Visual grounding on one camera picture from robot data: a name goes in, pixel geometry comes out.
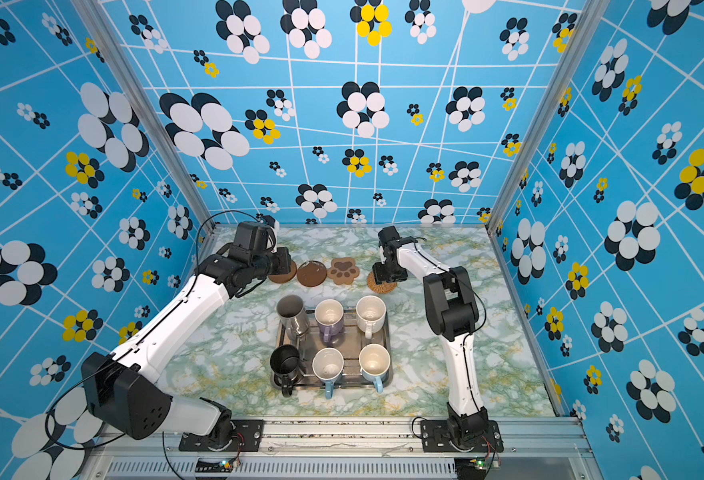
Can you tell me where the plain brown round coaster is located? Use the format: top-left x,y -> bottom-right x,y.
268,261 -> 298,284

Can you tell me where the rattan wicker round coaster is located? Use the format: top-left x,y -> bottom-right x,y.
367,272 -> 398,295

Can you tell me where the scratched brown round coaster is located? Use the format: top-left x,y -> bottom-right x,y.
296,260 -> 328,288

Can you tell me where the paw print cork coaster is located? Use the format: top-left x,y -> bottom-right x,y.
327,257 -> 361,285

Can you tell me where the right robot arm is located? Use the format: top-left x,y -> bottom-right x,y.
372,226 -> 490,450

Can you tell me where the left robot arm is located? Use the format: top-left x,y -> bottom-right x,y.
81,216 -> 291,449

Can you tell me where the stainless steel cup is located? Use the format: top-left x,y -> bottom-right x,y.
276,294 -> 310,339

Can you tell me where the white ceramic mug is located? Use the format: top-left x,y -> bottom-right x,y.
356,295 -> 387,340

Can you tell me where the purple ceramic mug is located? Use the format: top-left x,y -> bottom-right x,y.
314,299 -> 345,345

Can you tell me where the metal serving tray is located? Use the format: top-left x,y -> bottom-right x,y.
270,308 -> 393,399

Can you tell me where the black mug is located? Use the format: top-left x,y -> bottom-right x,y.
270,345 -> 302,397

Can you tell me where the light blue mug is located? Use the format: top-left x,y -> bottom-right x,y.
312,347 -> 345,400

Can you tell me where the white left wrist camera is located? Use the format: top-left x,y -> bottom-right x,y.
262,215 -> 280,236

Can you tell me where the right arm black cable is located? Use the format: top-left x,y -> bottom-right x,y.
410,236 -> 506,480

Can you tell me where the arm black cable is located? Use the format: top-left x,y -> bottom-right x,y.
42,208 -> 269,480
410,236 -> 506,480

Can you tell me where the blue handled cream mug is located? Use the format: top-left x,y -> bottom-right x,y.
359,344 -> 391,394

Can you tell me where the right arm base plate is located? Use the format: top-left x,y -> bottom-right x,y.
416,420 -> 505,455

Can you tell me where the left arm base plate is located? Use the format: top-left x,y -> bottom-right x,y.
178,419 -> 265,453

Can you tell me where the aluminium corner post left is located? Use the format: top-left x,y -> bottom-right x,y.
73,1 -> 211,225

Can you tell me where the aluminium corner post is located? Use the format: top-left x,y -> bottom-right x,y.
73,1 -> 211,225
487,0 -> 611,233

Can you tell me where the aluminium front rail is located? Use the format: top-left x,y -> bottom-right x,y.
81,417 -> 604,479

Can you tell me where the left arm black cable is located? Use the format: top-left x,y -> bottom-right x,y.
42,208 -> 269,480

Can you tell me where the aluminium corner post right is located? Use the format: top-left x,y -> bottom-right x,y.
487,0 -> 611,233

